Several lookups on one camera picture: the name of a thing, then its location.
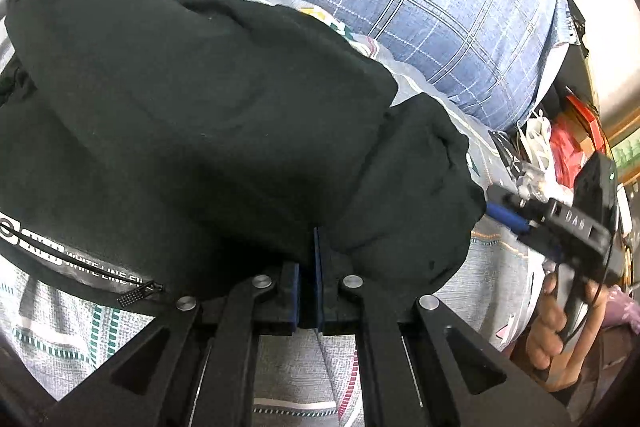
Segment black pants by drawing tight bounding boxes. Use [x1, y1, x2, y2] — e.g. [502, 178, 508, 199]
[1, 0, 485, 313]

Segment person's right hand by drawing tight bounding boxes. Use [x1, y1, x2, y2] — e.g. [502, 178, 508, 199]
[525, 273, 608, 392]

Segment white crumpled plastic clutter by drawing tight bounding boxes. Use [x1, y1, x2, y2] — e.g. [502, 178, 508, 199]
[489, 110, 574, 206]

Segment red bag clutter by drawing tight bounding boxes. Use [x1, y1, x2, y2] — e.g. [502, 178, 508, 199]
[550, 93, 611, 188]

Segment grey patterned bed sheet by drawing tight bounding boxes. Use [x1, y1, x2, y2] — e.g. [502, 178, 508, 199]
[1, 0, 542, 426]

